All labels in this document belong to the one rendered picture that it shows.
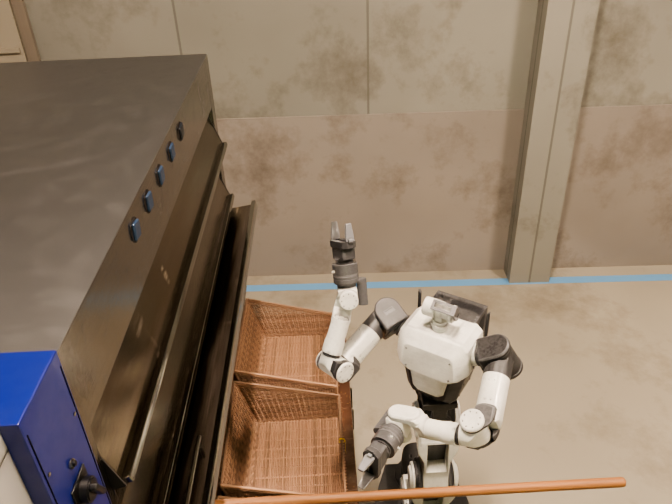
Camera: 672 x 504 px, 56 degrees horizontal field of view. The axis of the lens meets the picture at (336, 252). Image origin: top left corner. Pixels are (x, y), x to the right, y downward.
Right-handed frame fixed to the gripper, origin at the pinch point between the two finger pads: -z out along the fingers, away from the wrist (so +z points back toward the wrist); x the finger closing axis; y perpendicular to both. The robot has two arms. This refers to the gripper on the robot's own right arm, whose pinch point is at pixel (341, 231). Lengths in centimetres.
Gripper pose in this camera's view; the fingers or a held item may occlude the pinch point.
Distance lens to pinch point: 214.6
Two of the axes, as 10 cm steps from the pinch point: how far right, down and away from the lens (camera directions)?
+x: 4.4, 1.0, -8.9
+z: 0.9, 9.8, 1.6
